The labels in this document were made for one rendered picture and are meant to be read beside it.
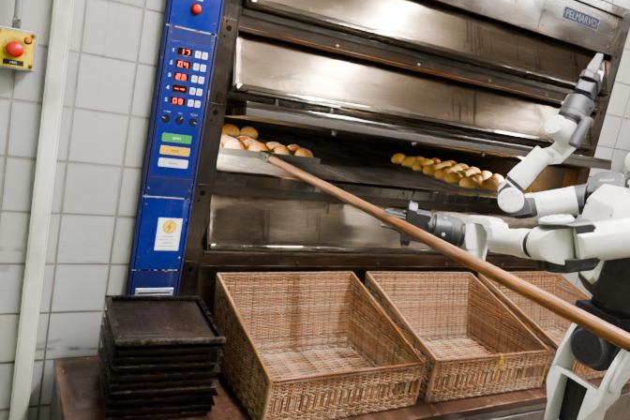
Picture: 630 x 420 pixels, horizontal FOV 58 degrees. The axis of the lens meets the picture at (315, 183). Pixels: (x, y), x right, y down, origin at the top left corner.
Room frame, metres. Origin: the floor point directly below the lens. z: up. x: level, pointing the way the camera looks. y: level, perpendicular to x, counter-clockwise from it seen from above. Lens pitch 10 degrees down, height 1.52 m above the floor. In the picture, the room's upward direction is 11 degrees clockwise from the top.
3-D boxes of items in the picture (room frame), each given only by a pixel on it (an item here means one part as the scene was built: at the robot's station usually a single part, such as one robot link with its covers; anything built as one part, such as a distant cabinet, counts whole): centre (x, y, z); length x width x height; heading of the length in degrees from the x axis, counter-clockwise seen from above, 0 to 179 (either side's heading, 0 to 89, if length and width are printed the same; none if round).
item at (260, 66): (2.27, -0.45, 1.54); 1.79 x 0.11 x 0.19; 121
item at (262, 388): (1.75, -0.09, 0.72); 0.56 x 0.49 x 0.28; 122
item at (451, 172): (2.95, -0.72, 1.21); 0.61 x 0.48 x 0.06; 31
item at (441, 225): (1.55, -0.32, 1.19); 0.12 x 0.10 x 0.13; 86
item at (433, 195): (2.30, -0.44, 1.16); 1.80 x 0.06 x 0.04; 121
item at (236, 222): (2.27, -0.45, 1.02); 1.79 x 0.11 x 0.19; 121
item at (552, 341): (2.37, -1.13, 0.72); 0.56 x 0.49 x 0.28; 123
